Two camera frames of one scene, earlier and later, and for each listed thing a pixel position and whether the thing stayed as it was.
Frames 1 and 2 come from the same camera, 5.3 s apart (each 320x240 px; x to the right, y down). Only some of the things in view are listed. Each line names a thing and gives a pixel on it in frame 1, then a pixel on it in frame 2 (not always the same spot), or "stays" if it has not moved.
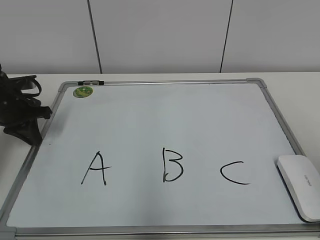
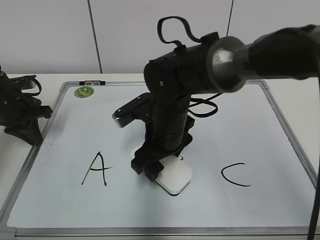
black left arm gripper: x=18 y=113 stays
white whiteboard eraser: x=301 y=177 → x=175 y=175
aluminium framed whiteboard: x=159 y=159 stays
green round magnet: x=82 y=92 stays
